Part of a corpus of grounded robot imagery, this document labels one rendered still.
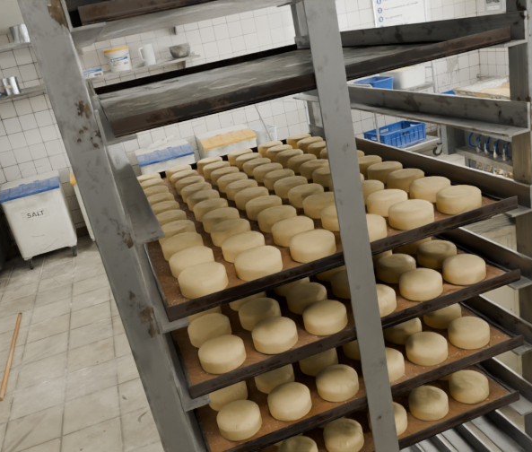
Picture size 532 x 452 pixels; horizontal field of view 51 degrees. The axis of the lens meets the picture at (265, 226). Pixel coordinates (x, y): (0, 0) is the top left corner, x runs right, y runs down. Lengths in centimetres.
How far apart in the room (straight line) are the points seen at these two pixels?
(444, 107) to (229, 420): 46
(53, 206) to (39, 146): 81
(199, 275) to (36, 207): 498
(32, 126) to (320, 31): 559
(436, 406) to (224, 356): 30
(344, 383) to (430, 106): 38
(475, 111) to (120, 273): 45
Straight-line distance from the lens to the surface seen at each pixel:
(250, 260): 57
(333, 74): 53
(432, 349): 72
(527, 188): 67
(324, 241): 58
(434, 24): 75
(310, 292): 68
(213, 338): 63
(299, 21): 116
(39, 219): 555
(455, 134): 265
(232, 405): 68
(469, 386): 81
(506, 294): 242
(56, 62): 47
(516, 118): 66
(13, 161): 612
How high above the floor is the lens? 174
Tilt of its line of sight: 20 degrees down
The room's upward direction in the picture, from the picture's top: 12 degrees counter-clockwise
